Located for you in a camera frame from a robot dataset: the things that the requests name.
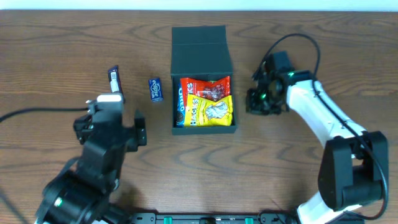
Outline blue Eclipse mints tin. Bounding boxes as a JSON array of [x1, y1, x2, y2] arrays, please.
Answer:
[[148, 78, 164, 102]]

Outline blue Oreo cookie pack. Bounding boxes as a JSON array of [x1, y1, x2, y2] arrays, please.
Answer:
[[175, 83, 185, 128]]

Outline red Hacks candy bag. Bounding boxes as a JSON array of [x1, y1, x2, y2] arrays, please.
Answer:
[[180, 76, 231, 106]]

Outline yellow Hacks candy bag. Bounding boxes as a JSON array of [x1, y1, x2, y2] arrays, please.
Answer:
[[184, 94, 233, 127]]

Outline dark green box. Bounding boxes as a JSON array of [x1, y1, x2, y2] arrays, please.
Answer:
[[170, 26, 238, 136]]

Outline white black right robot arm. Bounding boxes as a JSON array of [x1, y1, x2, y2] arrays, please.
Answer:
[[246, 51, 389, 223]]

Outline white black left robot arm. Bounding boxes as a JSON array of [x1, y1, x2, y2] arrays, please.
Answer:
[[35, 101, 147, 224]]

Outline dark blue wafer bar wrapper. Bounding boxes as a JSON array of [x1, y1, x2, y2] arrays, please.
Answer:
[[108, 65, 125, 102]]

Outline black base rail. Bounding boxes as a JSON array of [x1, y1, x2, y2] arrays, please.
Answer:
[[127, 210, 300, 224]]

